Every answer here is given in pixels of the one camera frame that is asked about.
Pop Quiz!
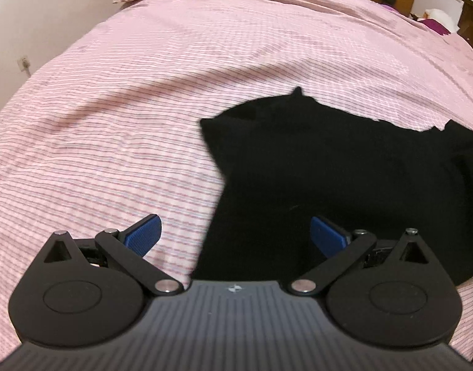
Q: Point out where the white soft item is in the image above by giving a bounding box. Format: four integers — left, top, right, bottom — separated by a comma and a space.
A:
422, 8, 460, 32

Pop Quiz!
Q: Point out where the black sweater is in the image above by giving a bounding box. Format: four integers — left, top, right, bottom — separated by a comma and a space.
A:
194, 87, 473, 286

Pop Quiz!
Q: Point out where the pink checked bed cover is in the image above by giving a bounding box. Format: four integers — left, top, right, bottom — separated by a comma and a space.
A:
0, 0, 473, 361

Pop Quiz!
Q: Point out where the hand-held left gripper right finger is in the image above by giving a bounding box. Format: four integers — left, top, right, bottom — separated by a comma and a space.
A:
289, 216, 432, 296

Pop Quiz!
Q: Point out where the dark wooden nightstand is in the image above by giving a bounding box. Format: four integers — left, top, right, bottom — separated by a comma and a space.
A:
457, 0, 473, 55

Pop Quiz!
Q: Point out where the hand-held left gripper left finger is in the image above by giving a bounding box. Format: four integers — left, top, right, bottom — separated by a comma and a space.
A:
43, 214, 185, 296

